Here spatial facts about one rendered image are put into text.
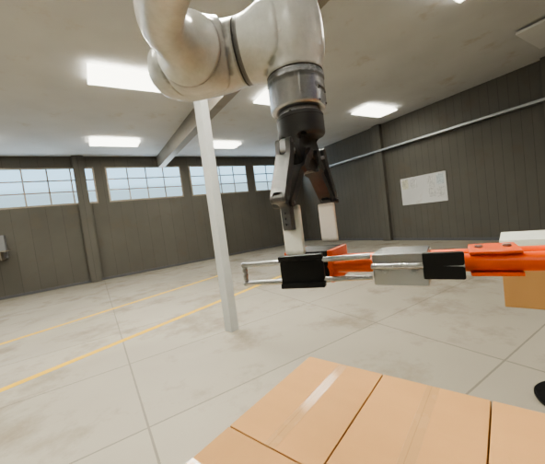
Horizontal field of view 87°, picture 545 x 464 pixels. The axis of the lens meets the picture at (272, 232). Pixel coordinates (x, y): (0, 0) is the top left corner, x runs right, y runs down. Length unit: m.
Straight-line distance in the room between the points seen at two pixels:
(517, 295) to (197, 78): 2.07
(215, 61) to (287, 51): 0.11
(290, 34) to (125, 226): 10.52
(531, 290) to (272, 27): 2.01
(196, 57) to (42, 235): 10.52
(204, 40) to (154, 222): 10.58
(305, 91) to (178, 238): 10.77
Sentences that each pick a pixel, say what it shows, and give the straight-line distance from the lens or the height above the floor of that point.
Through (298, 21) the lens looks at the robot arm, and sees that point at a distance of 0.50.
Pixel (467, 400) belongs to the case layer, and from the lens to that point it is 1.46.
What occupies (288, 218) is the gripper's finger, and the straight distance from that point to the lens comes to 0.40.
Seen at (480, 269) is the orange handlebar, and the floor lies 1.23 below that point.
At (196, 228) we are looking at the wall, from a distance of 11.34.
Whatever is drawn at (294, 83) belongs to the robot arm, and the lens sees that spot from 0.47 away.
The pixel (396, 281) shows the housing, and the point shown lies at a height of 1.22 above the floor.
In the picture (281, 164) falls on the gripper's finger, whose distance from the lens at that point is 0.41.
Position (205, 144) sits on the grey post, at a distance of 3.63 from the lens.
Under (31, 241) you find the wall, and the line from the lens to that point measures 10.93.
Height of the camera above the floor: 1.33
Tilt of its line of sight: 3 degrees down
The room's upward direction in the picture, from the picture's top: 7 degrees counter-clockwise
